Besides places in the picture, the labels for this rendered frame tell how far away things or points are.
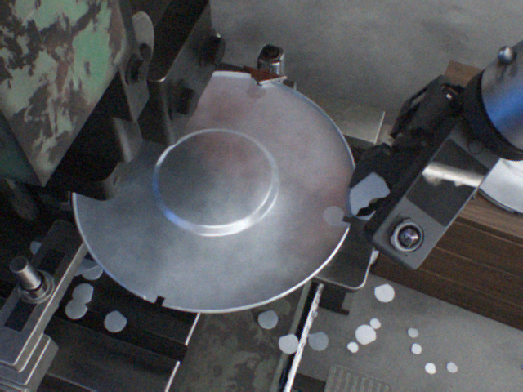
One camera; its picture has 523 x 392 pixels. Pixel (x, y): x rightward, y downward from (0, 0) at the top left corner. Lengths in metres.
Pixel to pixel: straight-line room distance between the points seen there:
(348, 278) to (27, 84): 0.39
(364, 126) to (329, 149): 0.21
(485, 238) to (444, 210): 0.74
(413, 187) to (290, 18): 1.53
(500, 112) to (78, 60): 0.27
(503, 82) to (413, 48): 1.49
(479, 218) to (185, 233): 0.69
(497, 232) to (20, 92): 1.00
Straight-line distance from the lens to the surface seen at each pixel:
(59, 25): 0.28
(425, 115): 0.50
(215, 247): 0.58
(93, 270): 0.68
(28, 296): 0.62
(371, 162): 0.51
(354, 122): 0.86
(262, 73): 0.70
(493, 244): 1.21
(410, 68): 1.85
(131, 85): 0.38
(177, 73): 0.47
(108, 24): 0.32
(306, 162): 0.64
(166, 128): 0.49
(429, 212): 0.46
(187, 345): 0.64
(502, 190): 1.20
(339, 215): 0.61
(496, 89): 0.43
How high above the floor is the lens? 1.30
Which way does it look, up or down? 59 degrees down
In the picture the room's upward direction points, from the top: 1 degrees clockwise
